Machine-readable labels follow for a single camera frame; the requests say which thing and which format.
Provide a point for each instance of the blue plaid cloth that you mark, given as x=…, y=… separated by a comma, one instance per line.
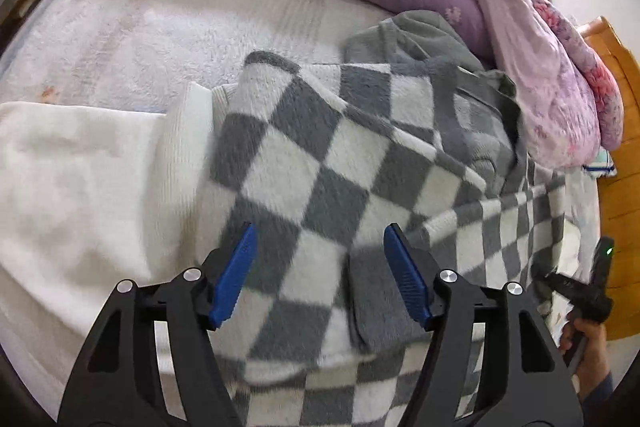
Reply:
x=601, y=166

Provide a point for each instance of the pink floral quilt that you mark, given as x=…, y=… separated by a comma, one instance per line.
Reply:
x=545, y=72

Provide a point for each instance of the person's right hand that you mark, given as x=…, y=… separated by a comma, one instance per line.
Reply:
x=591, y=357

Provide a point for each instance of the white fuzzy bed blanket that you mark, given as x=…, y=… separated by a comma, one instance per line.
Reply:
x=165, y=27

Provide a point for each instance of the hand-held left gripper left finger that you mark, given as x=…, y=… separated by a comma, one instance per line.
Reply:
x=234, y=278

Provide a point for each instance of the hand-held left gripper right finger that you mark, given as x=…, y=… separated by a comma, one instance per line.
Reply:
x=407, y=281

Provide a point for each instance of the wooden bedside cabinet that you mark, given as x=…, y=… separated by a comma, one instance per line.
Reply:
x=622, y=187

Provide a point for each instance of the person's right forearm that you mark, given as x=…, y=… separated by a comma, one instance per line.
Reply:
x=599, y=393

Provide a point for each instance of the white knit garment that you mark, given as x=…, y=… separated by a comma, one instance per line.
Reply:
x=85, y=187

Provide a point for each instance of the grey white checkered fleece garment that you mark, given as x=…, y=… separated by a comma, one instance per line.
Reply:
x=325, y=187

